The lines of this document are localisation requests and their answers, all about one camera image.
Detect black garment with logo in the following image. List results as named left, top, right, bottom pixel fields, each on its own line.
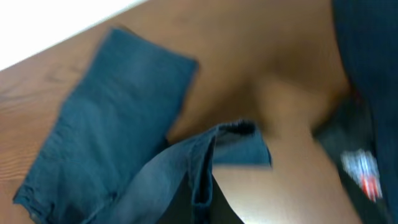
left=313, top=95, right=395, bottom=224

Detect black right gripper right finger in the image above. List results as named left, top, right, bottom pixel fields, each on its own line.
left=210, top=177, right=244, bottom=224

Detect dark blue denim shorts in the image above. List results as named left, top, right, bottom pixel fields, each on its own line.
left=13, top=29, right=272, bottom=224

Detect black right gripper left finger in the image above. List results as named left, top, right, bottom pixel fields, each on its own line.
left=157, top=174, right=192, bottom=224

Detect dark blue denim garment pile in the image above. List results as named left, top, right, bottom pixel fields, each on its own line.
left=332, top=0, right=397, bottom=220

